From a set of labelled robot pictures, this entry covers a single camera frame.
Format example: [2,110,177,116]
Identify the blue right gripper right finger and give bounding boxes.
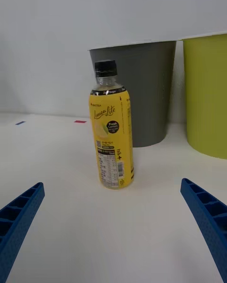
[180,178,227,283]

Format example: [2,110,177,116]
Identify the yellow label plastic bottle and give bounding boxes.
[88,60,135,190]

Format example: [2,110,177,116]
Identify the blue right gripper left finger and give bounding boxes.
[0,182,45,283]

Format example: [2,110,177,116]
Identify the yellow-green plastic waste bin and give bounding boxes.
[182,33,227,160]

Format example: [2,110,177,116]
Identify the grey plastic waste bin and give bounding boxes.
[87,41,177,148]

